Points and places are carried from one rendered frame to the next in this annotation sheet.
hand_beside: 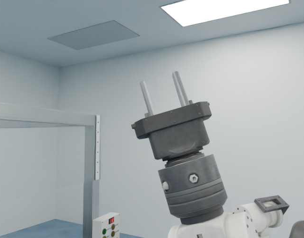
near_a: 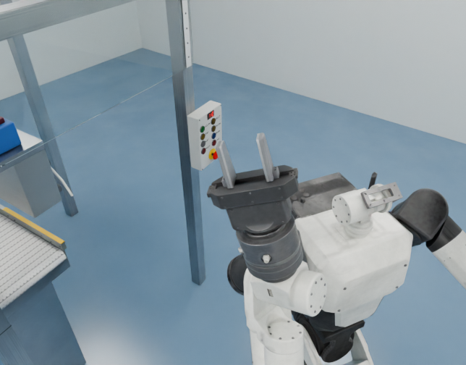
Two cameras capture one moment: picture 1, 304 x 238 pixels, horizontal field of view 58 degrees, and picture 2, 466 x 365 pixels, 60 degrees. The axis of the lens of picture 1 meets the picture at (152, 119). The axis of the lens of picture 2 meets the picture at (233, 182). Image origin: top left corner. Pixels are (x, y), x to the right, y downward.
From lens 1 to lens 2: 0.37 m
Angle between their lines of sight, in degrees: 42
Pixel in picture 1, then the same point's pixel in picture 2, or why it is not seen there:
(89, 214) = (182, 108)
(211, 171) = (286, 250)
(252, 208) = (354, 203)
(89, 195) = (180, 86)
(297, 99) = not seen: outside the picture
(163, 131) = (240, 208)
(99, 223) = (196, 120)
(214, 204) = (284, 277)
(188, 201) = (260, 271)
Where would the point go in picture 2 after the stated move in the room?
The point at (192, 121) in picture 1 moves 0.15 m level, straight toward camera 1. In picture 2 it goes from (273, 202) to (246, 292)
